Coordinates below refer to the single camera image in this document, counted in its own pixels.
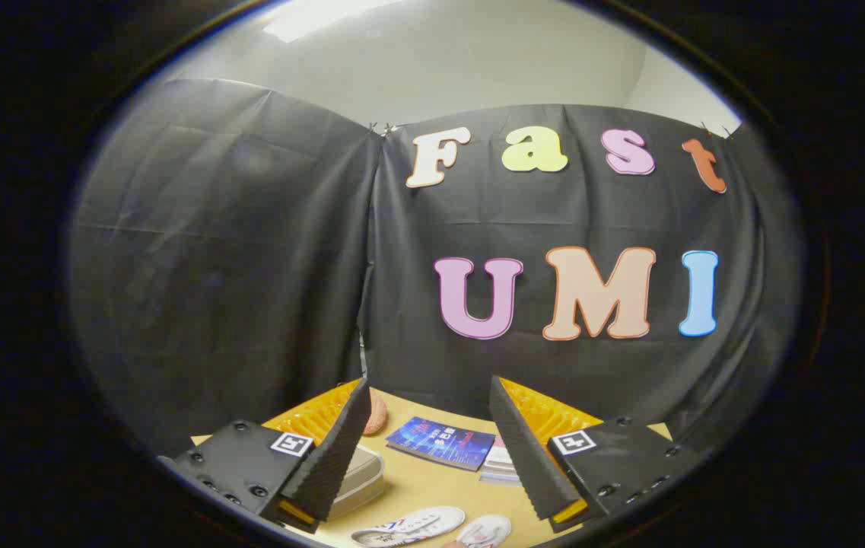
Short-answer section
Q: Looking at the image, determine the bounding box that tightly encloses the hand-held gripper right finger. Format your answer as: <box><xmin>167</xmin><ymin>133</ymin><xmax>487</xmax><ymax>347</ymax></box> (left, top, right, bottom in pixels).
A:
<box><xmin>488</xmin><ymin>374</ymin><xmax>708</xmax><ymax>534</ymax></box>

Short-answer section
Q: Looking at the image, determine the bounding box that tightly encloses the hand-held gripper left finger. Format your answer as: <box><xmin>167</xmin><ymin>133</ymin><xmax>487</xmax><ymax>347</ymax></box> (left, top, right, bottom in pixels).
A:
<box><xmin>158</xmin><ymin>377</ymin><xmax>372</xmax><ymax>534</ymax></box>

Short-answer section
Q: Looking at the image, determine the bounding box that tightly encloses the beige fabric storage box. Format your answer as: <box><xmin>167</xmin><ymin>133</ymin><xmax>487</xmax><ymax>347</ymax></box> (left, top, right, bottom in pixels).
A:
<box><xmin>328</xmin><ymin>444</ymin><xmax>387</xmax><ymax>523</ymax></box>

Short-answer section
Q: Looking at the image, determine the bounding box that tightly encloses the white striped canvas shoe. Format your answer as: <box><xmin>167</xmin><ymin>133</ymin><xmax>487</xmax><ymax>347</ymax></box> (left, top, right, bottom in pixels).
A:
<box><xmin>444</xmin><ymin>515</ymin><xmax>513</xmax><ymax>548</ymax></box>
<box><xmin>351</xmin><ymin>506</ymin><xmax>466</xmax><ymax>548</ymax></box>

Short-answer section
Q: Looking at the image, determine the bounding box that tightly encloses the orange fuzzy ball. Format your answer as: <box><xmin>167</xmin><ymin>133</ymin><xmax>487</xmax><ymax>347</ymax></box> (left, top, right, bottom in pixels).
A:
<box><xmin>362</xmin><ymin>392</ymin><xmax>389</xmax><ymax>436</ymax></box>

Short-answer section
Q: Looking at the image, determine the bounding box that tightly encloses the blue cover book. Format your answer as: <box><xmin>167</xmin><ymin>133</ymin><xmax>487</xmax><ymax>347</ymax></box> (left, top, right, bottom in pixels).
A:
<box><xmin>386</xmin><ymin>416</ymin><xmax>496</xmax><ymax>471</ymax></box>

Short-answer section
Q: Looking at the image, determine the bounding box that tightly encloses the black backdrop cloth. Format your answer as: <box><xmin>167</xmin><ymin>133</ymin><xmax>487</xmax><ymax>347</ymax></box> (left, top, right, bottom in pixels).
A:
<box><xmin>67</xmin><ymin>76</ymin><xmax>806</xmax><ymax>457</ymax></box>

